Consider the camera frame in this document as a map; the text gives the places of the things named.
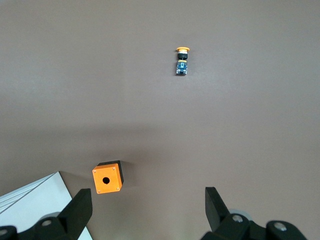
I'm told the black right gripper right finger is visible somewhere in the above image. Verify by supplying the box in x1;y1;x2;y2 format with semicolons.
204;186;309;240

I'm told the white drawer cabinet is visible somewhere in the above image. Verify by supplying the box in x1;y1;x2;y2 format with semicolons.
0;170;95;240

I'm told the orange button enclosure box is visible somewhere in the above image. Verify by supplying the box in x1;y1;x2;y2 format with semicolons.
91;160;124;196

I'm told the orange capped push button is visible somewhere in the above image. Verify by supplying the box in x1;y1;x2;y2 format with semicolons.
174;45;191;77

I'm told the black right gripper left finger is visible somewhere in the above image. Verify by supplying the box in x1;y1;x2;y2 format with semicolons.
15;188;94;240

